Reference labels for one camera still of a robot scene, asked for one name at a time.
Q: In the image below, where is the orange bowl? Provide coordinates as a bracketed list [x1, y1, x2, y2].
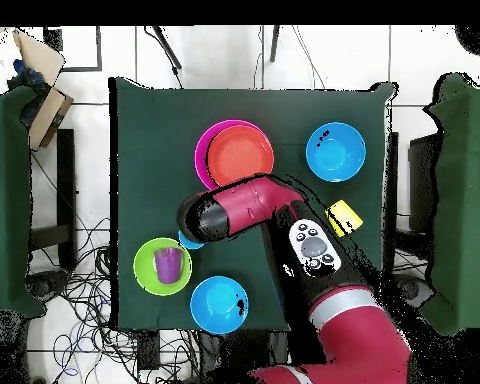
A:
[206, 124, 276, 188]

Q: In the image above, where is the light blue cup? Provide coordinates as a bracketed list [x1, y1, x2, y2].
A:
[177, 229, 205, 251]

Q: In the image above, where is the pink bowl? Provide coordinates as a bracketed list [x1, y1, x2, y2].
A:
[193, 118, 273, 192]

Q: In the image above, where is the purple cup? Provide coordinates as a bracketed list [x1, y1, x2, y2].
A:
[153, 247, 184, 286]

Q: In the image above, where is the light blue bowl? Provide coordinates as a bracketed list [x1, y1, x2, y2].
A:
[189, 275, 250, 336]
[305, 121, 368, 184]

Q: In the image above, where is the yellow cup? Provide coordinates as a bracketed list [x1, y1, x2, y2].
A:
[324, 199, 364, 239]

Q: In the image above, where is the lime green bowl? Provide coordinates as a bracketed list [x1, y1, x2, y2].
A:
[132, 237, 194, 298]

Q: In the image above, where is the dark green tablecloth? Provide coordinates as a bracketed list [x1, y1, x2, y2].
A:
[109, 76, 397, 333]

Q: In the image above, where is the black power strip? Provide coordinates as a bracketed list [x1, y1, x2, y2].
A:
[136, 330, 162, 372]

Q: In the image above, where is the black tripod leg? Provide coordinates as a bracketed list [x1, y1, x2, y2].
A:
[269, 24, 282, 64]
[143, 25, 184, 72]

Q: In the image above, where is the black bench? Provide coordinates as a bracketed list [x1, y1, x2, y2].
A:
[28, 128, 78, 270]

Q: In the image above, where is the dark green cloth-covered table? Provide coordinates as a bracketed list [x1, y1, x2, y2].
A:
[422, 72, 480, 336]
[0, 85, 46, 319]

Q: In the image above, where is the brown cardboard box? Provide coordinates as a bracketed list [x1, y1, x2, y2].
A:
[11, 28, 75, 152]

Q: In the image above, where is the blue cloth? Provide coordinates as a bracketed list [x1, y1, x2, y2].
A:
[6, 58, 51, 91]

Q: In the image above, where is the black round object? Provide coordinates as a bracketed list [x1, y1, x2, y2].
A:
[453, 25, 480, 57]

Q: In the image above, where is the tangle of black cables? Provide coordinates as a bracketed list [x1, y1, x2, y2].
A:
[27, 217, 201, 384]

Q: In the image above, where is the black pedestal foot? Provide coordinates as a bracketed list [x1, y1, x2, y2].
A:
[24, 269, 71, 302]

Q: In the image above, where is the black metal frame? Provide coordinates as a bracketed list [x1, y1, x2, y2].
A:
[42, 25, 104, 74]

